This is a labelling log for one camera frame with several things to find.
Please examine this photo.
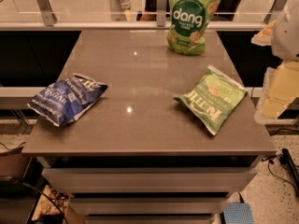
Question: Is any right metal railing bracket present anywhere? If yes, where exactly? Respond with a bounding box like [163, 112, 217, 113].
[263, 0, 288, 24]

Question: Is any middle metal railing bracket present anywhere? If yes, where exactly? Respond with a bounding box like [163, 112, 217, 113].
[156, 0, 167, 27]

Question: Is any metal railing bracket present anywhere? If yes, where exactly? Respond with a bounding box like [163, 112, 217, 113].
[36, 0, 57, 27]
[263, 0, 288, 24]
[156, 0, 167, 27]

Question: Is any green Kettle potato chip bag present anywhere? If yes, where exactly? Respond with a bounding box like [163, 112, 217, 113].
[174, 65, 247, 135]

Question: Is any black power strip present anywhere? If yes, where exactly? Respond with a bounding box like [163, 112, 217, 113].
[280, 148, 299, 196]

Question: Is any black floor cable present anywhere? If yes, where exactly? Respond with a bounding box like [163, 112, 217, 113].
[261, 154, 299, 198]

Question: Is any blue textured floor pad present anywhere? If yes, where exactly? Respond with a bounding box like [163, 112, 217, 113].
[221, 203, 254, 224]

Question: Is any person in dark shirt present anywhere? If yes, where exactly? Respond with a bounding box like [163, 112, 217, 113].
[107, 0, 250, 22]

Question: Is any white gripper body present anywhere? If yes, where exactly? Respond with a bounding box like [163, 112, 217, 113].
[271, 0, 299, 61]

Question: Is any green Dang rice chip bag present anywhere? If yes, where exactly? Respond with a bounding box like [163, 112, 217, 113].
[167, 0, 221, 55]

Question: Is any blue Kettle chip bag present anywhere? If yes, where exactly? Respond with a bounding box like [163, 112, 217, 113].
[27, 73, 108, 127]

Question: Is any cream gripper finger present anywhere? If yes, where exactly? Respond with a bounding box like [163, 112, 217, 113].
[251, 21, 276, 46]
[254, 61, 299, 124]

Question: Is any grey drawer cabinet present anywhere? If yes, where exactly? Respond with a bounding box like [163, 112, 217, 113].
[38, 152, 261, 222]

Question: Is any left metal railing bracket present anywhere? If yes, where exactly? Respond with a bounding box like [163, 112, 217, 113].
[36, 0, 57, 27]

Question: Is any box of snack packets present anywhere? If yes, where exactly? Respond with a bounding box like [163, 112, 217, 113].
[31, 185, 69, 224]

